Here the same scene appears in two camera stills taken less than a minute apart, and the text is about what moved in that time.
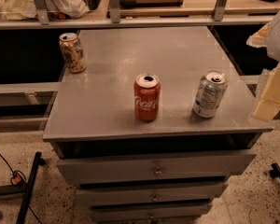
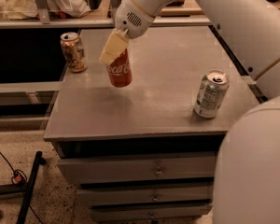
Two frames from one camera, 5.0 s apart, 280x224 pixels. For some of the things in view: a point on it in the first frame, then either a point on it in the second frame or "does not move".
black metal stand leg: (38, 161) does not move
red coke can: (147, 94) → (119, 71)
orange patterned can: (73, 52) does not move
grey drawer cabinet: (165, 171) does not move
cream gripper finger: (273, 95) → (133, 22)
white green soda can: (209, 95) does not move
